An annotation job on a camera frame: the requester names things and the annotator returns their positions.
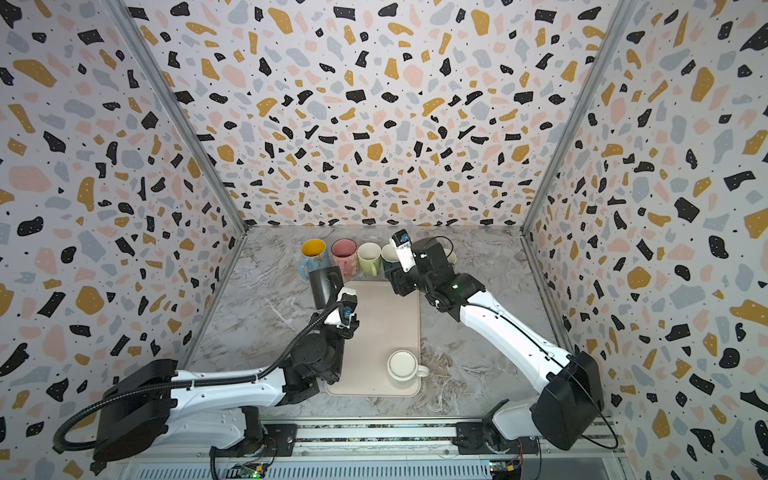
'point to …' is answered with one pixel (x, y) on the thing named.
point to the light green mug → (369, 255)
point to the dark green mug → (390, 260)
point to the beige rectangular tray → (387, 322)
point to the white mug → (402, 365)
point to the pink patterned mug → (344, 253)
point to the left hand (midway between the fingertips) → (336, 287)
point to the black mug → (326, 284)
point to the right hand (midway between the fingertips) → (391, 262)
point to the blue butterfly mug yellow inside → (314, 257)
